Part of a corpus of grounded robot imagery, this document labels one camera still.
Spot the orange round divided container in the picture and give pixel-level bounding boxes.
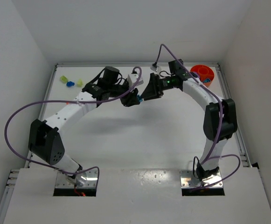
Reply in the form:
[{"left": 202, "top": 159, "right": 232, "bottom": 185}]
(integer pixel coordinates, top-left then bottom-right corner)
[{"left": 190, "top": 64, "right": 215, "bottom": 87}]

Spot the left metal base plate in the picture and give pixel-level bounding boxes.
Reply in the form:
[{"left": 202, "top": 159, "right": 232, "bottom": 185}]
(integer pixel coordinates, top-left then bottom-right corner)
[{"left": 55, "top": 168, "right": 98, "bottom": 189}]

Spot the teal lego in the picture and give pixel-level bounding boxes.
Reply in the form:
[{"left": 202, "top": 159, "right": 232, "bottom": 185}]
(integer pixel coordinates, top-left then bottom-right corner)
[{"left": 203, "top": 78, "right": 211, "bottom": 83}]

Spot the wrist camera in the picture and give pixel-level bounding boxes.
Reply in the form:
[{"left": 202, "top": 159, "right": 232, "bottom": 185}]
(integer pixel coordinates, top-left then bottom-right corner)
[
  {"left": 150, "top": 64, "right": 161, "bottom": 74},
  {"left": 127, "top": 73, "right": 144, "bottom": 88}
]

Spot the white front cover board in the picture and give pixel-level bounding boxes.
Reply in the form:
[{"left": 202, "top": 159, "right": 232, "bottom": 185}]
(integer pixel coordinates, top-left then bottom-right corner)
[{"left": 4, "top": 168, "right": 271, "bottom": 224}]

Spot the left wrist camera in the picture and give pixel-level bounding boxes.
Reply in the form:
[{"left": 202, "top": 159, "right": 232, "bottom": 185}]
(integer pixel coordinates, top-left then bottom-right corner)
[{"left": 127, "top": 73, "right": 144, "bottom": 88}]

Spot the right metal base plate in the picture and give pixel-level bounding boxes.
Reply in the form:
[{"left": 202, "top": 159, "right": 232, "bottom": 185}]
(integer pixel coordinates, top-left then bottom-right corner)
[{"left": 179, "top": 169, "right": 223, "bottom": 189}]

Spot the yellow-green lego brick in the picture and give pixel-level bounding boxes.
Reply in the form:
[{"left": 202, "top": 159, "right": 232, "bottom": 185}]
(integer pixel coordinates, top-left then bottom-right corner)
[
  {"left": 76, "top": 79, "right": 83, "bottom": 87},
  {"left": 60, "top": 76, "right": 68, "bottom": 84}
]

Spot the blue lego piece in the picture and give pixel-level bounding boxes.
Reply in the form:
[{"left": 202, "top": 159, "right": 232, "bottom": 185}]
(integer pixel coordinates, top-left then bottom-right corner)
[{"left": 66, "top": 81, "right": 75, "bottom": 87}]

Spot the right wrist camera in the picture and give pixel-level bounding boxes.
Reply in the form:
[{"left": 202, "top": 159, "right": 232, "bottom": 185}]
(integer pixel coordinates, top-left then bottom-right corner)
[{"left": 150, "top": 64, "right": 161, "bottom": 74}]

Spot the teal lego brick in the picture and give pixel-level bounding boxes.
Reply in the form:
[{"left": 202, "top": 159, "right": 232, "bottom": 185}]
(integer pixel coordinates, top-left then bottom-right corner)
[{"left": 137, "top": 95, "right": 143, "bottom": 103}]

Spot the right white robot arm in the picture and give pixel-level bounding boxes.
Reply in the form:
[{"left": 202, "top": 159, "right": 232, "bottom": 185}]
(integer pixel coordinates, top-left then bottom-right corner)
[{"left": 140, "top": 60, "right": 237, "bottom": 181}]

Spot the metal base plate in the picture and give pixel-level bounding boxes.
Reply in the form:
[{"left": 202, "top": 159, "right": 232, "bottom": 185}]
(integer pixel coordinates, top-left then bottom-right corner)
[
  {"left": 55, "top": 168, "right": 98, "bottom": 189},
  {"left": 179, "top": 169, "right": 223, "bottom": 189}
]

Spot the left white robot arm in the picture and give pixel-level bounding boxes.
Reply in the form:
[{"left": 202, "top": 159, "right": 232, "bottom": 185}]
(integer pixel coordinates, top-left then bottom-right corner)
[{"left": 28, "top": 66, "right": 142, "bottom": 177}]

